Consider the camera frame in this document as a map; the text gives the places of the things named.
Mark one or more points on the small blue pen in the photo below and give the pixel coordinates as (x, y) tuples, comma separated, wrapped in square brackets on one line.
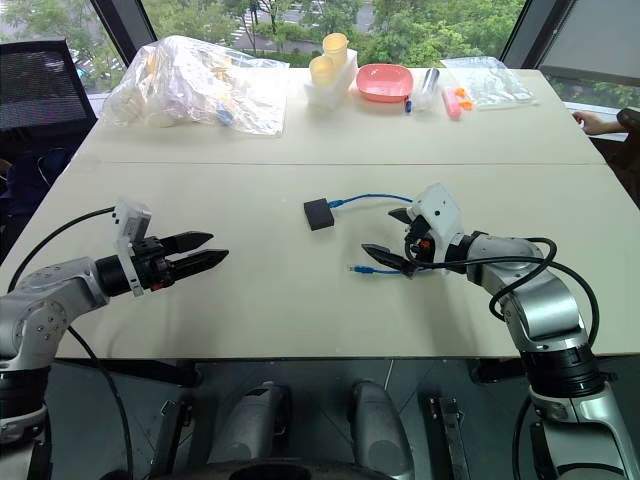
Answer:
[(408, 105)]

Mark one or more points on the small black box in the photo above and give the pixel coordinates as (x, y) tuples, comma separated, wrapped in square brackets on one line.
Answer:
[(318, 215)]

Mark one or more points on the pink plastic bowl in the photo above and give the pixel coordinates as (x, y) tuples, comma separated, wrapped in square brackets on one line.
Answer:
[(384, 82)]

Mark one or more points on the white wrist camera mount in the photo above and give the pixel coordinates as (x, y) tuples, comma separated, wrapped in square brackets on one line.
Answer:
[(440, 215), (131, 235)]

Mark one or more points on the silver right robot leg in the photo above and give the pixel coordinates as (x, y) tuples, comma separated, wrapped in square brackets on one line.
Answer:
[(380, 430)]

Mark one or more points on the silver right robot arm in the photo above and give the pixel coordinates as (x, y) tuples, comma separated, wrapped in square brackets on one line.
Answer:
[(545, 320)]

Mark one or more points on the black mesh office chair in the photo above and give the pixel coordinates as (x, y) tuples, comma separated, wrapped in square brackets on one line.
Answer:
[(35, 95)]

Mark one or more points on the clear plastic bag with parts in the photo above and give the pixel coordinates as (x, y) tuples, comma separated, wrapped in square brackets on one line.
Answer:
[(197, 85)]

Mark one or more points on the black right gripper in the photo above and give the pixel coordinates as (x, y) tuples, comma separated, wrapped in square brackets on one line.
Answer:
[(419, 243)]

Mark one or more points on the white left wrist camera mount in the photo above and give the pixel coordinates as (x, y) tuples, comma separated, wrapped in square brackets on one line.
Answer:
[(131, 235)]

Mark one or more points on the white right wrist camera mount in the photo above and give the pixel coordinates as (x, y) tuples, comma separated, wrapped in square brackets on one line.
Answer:
[(440, 215)]

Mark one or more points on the pale yellow plastic cup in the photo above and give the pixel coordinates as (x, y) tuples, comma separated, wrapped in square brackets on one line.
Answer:
[(322, 71), (335, 48)]

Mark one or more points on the white plastic box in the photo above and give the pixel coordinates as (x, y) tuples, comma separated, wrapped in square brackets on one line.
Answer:
[(332, 82)]

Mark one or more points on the silver robot leg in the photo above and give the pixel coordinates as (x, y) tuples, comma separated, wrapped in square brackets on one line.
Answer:
[(380, 430), (250, 425)]

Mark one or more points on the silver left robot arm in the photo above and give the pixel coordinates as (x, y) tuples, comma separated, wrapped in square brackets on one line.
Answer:
[(40, 305)]

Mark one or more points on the silver left robot leg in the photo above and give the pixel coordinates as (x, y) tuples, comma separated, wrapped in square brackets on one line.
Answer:
[(250, 425)]

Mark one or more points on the clear flat plastic bag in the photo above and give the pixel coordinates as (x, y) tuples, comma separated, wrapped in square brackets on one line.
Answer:
[(492, 82)]

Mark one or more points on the orange clip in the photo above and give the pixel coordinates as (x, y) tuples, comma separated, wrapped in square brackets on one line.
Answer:
[(459, 93), (466, 104)]

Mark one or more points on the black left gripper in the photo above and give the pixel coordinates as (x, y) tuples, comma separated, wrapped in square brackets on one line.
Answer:
[(154, 265)]

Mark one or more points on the bystander hand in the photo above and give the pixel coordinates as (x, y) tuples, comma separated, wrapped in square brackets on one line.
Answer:
[(597, 121)]

